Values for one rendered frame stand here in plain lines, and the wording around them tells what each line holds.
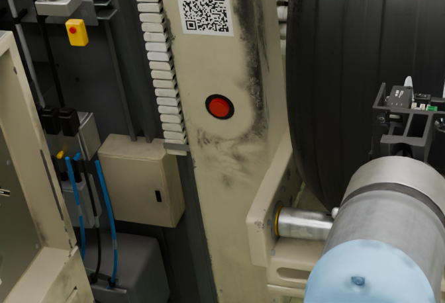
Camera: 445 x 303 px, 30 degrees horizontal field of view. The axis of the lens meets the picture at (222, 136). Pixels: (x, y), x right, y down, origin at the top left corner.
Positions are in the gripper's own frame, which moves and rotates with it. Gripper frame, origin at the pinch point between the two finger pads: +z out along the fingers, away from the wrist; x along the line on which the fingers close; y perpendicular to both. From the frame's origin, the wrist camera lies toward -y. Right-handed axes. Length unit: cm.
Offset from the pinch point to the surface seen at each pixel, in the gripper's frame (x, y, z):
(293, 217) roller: 20.7, -28.5, 17.1
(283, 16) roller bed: 34, -15, 62
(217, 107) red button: 32.6, -13.6, 21.4
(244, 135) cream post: 29.2, -18.6, 22.5
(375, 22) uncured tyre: 6.2, 8.4, 3.1
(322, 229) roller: 16.1, -29.5, 16.3
